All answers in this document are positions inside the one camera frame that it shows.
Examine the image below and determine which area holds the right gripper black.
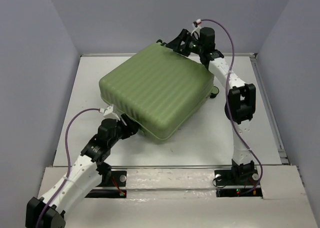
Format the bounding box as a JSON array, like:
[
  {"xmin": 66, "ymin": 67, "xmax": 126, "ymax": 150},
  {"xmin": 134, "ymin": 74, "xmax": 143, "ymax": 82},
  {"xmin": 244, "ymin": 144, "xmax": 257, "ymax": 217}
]
[{"xmin": 164, "ymin": 30, "xmax": 204, "ymax": 58}]

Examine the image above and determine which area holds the green hard-shell suitcase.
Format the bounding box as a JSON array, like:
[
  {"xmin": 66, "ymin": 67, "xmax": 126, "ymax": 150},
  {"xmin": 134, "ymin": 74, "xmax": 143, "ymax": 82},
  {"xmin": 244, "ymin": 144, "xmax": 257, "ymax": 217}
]
[{"xmin": 98, "ymin": 43, "xmax": 214, "ymax": 142}]

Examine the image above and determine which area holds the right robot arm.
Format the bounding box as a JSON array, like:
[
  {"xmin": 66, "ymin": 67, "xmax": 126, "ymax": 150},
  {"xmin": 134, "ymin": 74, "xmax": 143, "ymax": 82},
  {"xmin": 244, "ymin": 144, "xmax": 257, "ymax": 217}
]
[{"xmin": 166, "ymin": 27, "xmax": 257, "ymax": 188}]

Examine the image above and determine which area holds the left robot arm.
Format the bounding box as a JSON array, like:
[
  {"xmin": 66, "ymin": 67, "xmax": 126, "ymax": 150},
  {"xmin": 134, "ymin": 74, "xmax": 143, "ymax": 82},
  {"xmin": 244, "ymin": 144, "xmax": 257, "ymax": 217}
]
[{"xmin": 25, "ymin": 114, "xmax": 140, "ymax": 227}]

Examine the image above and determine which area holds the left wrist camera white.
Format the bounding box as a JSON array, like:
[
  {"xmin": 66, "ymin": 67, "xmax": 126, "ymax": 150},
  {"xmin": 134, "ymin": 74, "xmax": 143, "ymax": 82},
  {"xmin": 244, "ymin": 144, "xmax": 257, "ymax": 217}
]
[{"xmin": 103, "ymin": 104, "xmax": 127, "ymax": 125}]

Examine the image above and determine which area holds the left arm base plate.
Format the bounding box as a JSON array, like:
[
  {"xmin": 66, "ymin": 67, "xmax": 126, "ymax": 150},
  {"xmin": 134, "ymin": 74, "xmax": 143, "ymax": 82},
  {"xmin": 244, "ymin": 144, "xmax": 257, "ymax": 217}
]
[{"xmin": 85, "ymin": 170, "xmax": 127, "ymax": 198}]

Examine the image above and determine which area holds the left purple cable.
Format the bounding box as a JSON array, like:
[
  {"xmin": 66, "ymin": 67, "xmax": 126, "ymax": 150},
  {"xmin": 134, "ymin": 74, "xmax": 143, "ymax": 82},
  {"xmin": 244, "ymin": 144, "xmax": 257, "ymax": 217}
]
[{"xmin": 36, "ymin": 108, "xmax": 106, "ymax": 228}]

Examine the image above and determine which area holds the purple cable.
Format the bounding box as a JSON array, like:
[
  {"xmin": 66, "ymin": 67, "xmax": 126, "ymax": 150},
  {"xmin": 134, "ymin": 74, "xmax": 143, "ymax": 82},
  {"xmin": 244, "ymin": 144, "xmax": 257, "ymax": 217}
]
[
  {"xmin": 36, "ymin": 108, "xmax": 106, "ymax": 228},
  {"xmin": 192, "ymin": 18, "xmax": 264, "ymax": 196}
]

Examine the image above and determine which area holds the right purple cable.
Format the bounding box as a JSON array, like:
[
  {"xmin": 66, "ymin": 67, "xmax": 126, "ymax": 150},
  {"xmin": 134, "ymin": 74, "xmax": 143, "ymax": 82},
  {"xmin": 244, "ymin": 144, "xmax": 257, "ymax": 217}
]
[{"xmin": 192, "ymin": 18, "xmax": 264, "ymax": 196}]

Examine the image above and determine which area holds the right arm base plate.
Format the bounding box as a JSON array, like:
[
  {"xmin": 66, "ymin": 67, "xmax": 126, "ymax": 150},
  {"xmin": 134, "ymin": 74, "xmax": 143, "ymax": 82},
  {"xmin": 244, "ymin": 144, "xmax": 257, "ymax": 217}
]
[{"xmin": 212, "ymin": 169, "xmax": 263, "ymax": 198}]

